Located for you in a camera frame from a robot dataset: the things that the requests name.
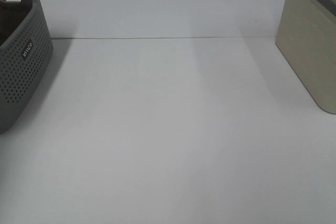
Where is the brown towel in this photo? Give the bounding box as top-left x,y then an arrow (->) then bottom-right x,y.
1,1 -> 32,45

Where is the grey perforated plastic basket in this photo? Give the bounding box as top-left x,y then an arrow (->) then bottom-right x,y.
1,0 -> 54,133

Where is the beige plastic storage bin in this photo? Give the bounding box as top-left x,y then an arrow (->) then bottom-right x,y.
276,0 -> 335,114

